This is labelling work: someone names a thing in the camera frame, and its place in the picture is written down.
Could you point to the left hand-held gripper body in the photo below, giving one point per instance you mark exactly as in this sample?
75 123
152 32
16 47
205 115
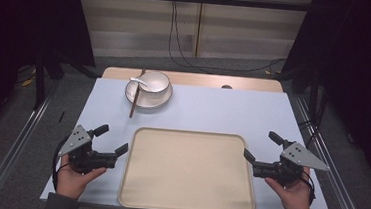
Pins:
84 155

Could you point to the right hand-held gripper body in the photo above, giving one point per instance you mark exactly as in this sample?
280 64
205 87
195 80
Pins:
290 166

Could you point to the person's left hand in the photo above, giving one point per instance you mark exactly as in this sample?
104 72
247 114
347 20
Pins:
74 179

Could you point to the person's right hand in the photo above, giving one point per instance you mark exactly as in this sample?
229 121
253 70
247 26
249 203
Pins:
295 196

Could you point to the small black floor object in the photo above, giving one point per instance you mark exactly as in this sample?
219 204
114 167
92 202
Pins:
61 117

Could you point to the brown wooden chopsticks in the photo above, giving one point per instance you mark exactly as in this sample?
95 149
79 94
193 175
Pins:
135 100

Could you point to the white ceramic plate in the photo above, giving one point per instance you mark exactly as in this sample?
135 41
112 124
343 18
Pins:
148 101

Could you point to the light blue table mat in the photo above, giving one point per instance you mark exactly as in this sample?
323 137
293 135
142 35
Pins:
213 113

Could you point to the black metal stand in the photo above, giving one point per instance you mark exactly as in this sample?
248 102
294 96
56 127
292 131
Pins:
40 79
313 94

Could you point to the white ceramic spoon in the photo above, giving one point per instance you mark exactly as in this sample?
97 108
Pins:
136 80

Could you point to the beige plastic tray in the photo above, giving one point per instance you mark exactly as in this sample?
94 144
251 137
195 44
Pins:
188 175

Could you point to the white ceramic bowl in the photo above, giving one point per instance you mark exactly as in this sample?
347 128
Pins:
156 82

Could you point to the wooden table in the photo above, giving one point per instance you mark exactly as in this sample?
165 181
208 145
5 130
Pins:
195 79

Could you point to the black curtain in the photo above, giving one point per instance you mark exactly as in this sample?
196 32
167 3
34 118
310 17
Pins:
360 64
19 21

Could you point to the aluminium floor rail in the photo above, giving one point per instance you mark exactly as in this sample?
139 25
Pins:
335 173
16 144

